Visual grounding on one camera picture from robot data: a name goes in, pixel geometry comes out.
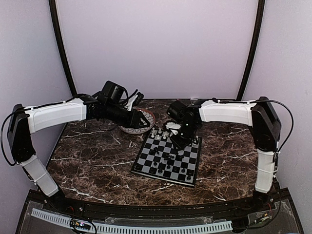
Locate floral patterned ceramic plate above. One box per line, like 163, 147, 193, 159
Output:
119, 108, 156, 135

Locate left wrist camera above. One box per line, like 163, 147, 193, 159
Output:
101, 80, 126, 102

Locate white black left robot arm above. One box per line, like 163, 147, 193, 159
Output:
6, 94, 151, 213

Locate black corner frame post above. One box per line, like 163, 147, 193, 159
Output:
48, 0, 77, 96
236, 0, 265, 101

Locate black right corner frame post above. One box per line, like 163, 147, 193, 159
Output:
236, 0, 265, 101

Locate black front frame rail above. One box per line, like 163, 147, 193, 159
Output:
24, 189, 293, 221

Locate black white chess board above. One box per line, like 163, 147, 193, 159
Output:
131, 130, 202, 188

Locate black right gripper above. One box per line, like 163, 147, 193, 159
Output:
170, 121, 199, 151

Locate white slotted cable duct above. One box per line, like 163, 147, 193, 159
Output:
31, 208, 233, 234

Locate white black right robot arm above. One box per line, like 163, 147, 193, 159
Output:
167, 97, 281, 212

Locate black left corner frame post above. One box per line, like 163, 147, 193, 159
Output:
48, 0, 77, 96

